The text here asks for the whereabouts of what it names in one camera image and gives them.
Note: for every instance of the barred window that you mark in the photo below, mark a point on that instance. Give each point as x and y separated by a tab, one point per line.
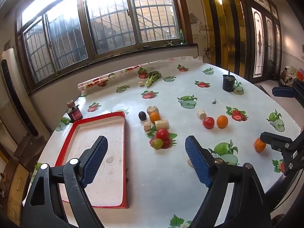
99	23

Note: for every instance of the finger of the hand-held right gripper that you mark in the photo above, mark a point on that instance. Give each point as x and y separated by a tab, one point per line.
275	141
282	92

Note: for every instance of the red rectangular tray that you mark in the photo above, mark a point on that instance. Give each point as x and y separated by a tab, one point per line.
99	161

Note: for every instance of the yellow wooden cabinet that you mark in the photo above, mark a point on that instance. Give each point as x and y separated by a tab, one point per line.
13	192

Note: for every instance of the dark purple plum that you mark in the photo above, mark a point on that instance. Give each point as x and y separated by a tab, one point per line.
142	115

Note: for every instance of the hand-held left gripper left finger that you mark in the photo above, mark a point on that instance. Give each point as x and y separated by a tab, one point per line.
96	159

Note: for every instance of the green round fruit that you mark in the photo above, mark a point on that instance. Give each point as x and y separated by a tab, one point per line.
157	143

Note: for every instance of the fruit print tablecloth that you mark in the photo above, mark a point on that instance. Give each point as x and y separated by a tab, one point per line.
171	190

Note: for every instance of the green bottle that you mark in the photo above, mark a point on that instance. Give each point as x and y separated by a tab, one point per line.
181	37

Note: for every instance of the black cylindrical motor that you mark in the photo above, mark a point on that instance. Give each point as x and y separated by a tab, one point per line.
228	83

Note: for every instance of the stained glass door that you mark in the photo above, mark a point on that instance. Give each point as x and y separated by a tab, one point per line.
260	35

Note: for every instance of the wooden chair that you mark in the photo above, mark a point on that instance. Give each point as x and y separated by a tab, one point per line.
29	150

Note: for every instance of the red black motor with cork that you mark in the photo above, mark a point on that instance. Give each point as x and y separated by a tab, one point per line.
74	113

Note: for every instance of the flower decoration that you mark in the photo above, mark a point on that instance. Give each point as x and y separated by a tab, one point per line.
291	74

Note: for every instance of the red tomato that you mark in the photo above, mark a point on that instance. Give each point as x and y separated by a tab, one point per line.
208	122
162	134

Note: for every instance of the white standing air conditioner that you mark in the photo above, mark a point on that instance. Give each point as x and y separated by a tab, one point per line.
16	95

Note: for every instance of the small dark stem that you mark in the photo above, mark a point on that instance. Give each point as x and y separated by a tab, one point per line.
215	101

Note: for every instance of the green leafy vegetable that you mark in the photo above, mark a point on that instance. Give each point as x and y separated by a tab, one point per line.
153	78

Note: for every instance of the tan cylindrical wood block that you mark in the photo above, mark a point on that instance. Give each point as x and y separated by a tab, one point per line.
201	113

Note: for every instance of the small pale wood block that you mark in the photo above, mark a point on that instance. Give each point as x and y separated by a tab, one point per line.
141	83

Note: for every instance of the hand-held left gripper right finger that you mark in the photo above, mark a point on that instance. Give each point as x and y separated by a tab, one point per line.
197	161

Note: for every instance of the orange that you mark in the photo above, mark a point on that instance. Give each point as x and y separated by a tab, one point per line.
259	145
154	117
222	121

